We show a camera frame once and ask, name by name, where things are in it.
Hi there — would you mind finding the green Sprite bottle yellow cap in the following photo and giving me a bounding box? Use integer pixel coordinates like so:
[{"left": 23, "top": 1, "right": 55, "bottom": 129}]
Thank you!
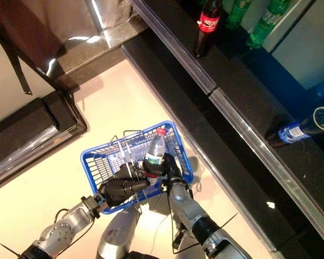
[
  {"left": 247, "top": 0, "right": 291, "bottom": 49},
  {"left": 225, "top": 0, "right": 253, "bottom": 29}
]

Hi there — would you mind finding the silver robot left leg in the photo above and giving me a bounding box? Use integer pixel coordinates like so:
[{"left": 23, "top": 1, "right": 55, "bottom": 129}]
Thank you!
[{"left": 95, "top": 206, "right": 141, "bottom": 259}]

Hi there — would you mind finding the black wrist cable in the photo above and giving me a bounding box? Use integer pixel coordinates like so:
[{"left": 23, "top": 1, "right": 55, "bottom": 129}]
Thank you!
[
  {"left": 166, "top": 186, "right": 201, "bottom": 255},
  {"left": 53, "top": 207, "right": 96, "bottom": 257}
]

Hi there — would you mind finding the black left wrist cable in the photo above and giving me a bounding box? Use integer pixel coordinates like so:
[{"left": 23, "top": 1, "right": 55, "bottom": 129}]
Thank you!
[{"left": 53, "top": 207, "right": 96, "bottom": 257}]

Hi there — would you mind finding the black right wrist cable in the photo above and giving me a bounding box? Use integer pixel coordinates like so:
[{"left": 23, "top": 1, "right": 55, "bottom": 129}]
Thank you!
[{"left": 166, "top": 186, "right": 201, "bottom": 255}]

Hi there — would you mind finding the clear water bottle red cap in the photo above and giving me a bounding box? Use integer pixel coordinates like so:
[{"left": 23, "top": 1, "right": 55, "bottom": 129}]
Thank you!
[{"left": 144, "top": 127, "right": 167, "bottom": 179}]

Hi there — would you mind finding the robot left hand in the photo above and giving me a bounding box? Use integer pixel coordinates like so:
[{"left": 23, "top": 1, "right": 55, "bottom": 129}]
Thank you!
[{"left": 97, "top": 163, "right": 151, "bottom": 208}]

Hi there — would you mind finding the black low display stand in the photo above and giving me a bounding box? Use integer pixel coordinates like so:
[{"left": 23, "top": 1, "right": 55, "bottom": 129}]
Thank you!
[{"left": 0, "top": 90, "right": 87, "bottom": 191}]

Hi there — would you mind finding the dark shelf board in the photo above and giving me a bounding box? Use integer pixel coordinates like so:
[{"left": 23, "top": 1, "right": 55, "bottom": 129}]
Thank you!
[
  {"left": 121, "top": 32, "right": 324, "bottom": 259},
  {"left": 129, "top": 0, "right": 324, "bottom": 240}
]

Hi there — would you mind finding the Coca-Cola bottle red cap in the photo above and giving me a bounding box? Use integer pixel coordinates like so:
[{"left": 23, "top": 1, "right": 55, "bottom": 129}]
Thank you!
[{"left": 193, "top": 0, "right": 224, "bottom": 58}]

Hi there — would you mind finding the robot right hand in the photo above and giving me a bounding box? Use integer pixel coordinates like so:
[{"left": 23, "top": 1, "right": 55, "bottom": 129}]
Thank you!
[{"left": 142, "top": 152, "right": 183, "bottom": 185}]

